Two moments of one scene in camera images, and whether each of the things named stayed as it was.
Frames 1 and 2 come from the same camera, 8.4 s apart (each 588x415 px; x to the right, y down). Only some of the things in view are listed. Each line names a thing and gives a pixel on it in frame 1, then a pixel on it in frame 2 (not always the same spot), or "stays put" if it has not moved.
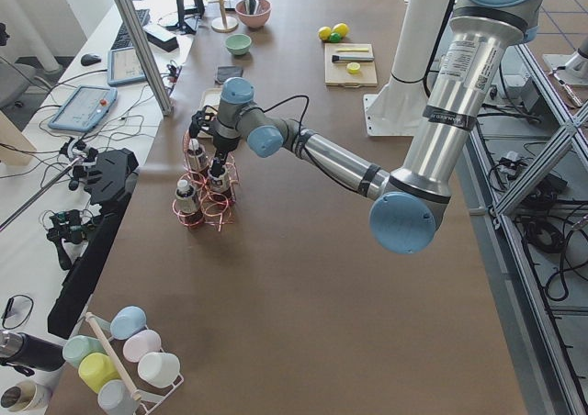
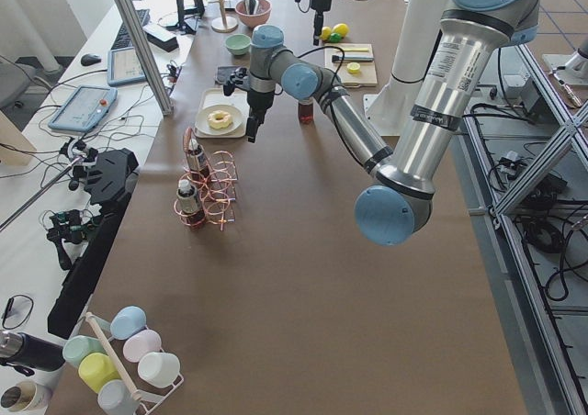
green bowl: [238, 44] stays put
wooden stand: [221, 24] stays put
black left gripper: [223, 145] to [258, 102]
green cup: [77, 347] stays put
